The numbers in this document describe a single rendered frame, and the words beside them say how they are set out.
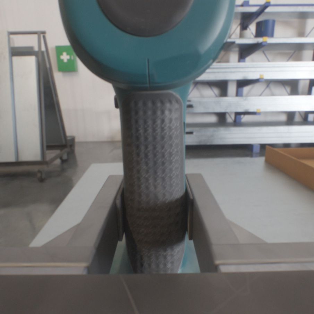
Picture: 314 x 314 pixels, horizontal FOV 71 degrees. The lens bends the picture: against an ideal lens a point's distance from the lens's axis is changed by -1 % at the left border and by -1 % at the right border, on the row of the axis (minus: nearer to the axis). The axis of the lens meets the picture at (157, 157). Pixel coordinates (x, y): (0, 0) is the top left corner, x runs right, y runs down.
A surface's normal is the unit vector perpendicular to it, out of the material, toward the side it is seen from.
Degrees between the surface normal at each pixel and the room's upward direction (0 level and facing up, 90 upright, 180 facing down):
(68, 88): 90
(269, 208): 0
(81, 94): 90
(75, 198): 0
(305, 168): 90
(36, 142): 78
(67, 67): 90
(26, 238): 0
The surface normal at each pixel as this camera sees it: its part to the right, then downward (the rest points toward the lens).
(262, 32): -0.61, 0.22
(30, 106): 0.05, 0.06
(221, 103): 0.00, 0.26
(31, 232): -0.02, -0.96
